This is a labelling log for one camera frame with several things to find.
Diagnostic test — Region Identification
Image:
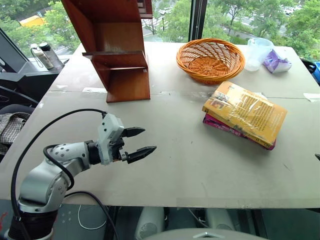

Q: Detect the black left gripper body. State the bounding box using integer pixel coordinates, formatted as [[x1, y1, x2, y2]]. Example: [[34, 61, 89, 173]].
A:
[[109, 129, 129, 164]]

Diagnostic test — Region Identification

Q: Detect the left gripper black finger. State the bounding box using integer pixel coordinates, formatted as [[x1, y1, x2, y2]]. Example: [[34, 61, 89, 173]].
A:
[[122, 126, 146, 139], [125, 145, 158, 165]]

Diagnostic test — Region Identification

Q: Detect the brown wooden shelf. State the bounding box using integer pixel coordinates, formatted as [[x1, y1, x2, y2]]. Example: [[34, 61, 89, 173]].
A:
[[60, 0, 154, 104]]

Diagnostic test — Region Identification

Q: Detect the yellow plastic-wrapped book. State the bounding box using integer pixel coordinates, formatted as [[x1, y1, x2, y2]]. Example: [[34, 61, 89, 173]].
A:
[[201, 80, 289, 149]]

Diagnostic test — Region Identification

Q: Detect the pink book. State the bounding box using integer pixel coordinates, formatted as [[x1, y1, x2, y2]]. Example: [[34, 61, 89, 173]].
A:
[[202, 113, 277, 151]]

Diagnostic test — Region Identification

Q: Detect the white tape strip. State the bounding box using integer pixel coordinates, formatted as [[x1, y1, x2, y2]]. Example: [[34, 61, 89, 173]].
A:
[[302, 92, 320, 103]]

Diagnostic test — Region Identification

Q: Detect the white rounded robot leg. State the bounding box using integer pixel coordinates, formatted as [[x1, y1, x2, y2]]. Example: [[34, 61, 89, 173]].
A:
[[134, 206, 166, 240], [204, 207, 238, 232]]

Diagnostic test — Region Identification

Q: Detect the blue object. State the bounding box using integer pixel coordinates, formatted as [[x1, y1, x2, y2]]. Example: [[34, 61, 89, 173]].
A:
[[313, 61, 320, 85]]

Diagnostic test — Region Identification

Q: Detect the orange wicker basket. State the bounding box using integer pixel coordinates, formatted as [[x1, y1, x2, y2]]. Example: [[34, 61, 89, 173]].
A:
[[175, 37, 247, 86]]

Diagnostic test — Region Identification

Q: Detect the grey robot torso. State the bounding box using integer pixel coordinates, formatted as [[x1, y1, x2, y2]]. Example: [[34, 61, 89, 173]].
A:
[[143, 227, 270, 240]]

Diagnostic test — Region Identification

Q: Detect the purple white tissue packet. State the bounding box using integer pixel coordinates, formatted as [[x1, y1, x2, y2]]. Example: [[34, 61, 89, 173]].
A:
[[262, 48, 293, 74]]

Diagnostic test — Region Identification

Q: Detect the clear bottle black cap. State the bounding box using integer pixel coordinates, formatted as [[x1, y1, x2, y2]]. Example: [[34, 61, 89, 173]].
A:
[[38, 41, 65, 70]]

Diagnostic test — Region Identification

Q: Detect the checked cloth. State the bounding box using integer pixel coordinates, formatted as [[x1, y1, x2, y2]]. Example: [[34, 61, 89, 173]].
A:
[[0, 112, 32, 156]]

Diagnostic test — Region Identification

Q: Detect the black office chair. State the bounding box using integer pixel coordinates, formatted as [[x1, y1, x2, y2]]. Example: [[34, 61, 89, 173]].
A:
[[0, 84, 40, 116]]

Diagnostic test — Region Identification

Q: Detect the clear plastic cup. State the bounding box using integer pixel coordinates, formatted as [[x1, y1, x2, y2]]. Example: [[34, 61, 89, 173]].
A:
[[243, 37, 275, 72]]

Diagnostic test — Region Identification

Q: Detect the black window pillar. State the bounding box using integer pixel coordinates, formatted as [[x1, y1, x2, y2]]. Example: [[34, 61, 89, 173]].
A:
[[188, 0, 209, 43]]

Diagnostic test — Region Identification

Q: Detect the dark monitor panel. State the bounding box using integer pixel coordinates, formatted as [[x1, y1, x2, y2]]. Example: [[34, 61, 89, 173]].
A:
[[0, 26, 34, 74]]

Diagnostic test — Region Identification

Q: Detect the yellow vehicle outside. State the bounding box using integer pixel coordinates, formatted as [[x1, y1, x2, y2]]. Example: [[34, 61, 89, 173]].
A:
[[18, 14, 47, 28]]

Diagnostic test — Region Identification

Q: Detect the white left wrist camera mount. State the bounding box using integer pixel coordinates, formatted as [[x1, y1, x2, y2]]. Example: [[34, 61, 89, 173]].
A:
[[96, 113, 125, 166]]

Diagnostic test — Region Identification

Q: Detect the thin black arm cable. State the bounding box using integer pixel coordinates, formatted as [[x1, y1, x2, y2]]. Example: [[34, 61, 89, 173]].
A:
[[42, 144, 120, 240]]

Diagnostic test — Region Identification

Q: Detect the thin white floor cable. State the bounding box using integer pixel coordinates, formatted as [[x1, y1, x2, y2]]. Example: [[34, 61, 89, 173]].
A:
[[76, 203, 109, 230]]

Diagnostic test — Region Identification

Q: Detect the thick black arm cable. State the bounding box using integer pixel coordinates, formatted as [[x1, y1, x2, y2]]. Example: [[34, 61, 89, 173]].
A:
[[10, 108, 109, 240]]

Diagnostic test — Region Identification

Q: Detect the white bottle with strap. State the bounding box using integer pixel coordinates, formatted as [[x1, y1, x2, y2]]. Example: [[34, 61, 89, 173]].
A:
[[30, 43, 55, 71]]

